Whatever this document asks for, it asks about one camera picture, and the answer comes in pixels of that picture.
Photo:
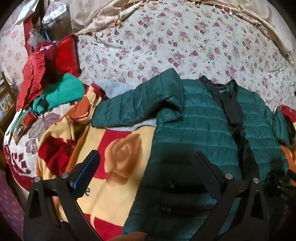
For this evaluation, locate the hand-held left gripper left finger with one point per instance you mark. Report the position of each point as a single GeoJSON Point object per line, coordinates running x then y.
{"type": "Point", "coordinates": [86, 166]}

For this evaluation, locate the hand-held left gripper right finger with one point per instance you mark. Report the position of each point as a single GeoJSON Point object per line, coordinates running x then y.
{"type": "Point", "coordinates": [209, 172]}

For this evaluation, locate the dark green puffer jacket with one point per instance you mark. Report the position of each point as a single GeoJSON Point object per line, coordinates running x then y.
{"type": "Point", "coordinates": [196, 115]}

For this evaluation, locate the yellow red rose blanket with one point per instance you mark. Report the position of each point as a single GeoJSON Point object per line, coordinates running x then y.
{"type": "Point", "coordinates": [111, 139]}

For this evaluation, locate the white maroon patterned blanket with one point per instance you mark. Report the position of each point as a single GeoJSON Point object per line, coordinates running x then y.
{"type": "Point", "coordinates": [34, 132]}

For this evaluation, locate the brown garment tag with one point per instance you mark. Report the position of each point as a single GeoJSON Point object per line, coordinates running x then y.
{"type": "Point", "coordinates": [19, 132]}

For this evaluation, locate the teal green garment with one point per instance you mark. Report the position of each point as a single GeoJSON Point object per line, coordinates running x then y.
{"type": "Point", "coordinates": [67, 90]}

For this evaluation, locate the purple spotted cloth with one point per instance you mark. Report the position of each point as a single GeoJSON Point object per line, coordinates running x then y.
{"type": "Point", "coordinates": [11, 204]}

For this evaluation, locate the grey sweatshirt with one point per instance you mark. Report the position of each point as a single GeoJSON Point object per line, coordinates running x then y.
{"type": "Point", "coordinates": [115, 87]}

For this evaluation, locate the red puffer jacket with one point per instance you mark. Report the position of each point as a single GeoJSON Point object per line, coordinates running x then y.
{"type": "Point", "coordinates": [32, 76]}

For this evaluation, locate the wooden chair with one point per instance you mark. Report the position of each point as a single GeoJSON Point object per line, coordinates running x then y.
{"type": "Point", "coordinates": [7, 97]}

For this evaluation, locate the red plush cloth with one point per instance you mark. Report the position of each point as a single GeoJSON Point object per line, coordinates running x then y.
{"type": "Point", "coordinates": [64, 53]}

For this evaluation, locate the pale floral pillow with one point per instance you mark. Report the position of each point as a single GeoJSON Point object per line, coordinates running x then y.
{"type": "Point", "coordinates": [13, 51]}

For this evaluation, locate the floral bed sheet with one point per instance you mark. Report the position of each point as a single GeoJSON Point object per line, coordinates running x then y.
{"type": "Point", "coordinates": [175, 39]}

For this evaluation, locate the clear plastic bag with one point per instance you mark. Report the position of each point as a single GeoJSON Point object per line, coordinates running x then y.
{"type": "Point", "coordinates": [34, 38]}

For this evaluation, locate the beige fringed cloth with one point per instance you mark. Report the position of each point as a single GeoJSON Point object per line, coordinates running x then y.
{"type": "Point", "coordinates": [104, 14]}

